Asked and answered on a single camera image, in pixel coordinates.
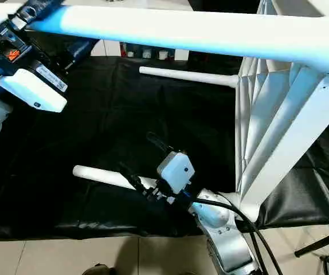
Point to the white plastic table leg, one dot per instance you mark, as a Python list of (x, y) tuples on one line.
[(181, 31), (101, 174), (181, 75)]

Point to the white plastic table top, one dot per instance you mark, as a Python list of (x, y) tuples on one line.
[(296, 114)]

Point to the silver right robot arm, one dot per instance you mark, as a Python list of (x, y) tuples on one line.
[(224, 246)]

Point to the white sideboard cabinet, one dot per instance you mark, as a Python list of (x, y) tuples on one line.
[(107, 48)]

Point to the small white cup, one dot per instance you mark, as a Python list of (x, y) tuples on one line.
[(130, 54)]

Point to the black work mat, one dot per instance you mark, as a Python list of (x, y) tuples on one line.
[(95, 129)]

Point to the white jar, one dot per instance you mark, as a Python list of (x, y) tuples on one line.
[(146, 54)]

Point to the white mug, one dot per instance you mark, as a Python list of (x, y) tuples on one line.
[(162, 55)]

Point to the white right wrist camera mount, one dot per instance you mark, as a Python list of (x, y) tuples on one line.
[(176, 172)]

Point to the black metal table frame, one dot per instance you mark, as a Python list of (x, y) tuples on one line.
[(322, 242)]

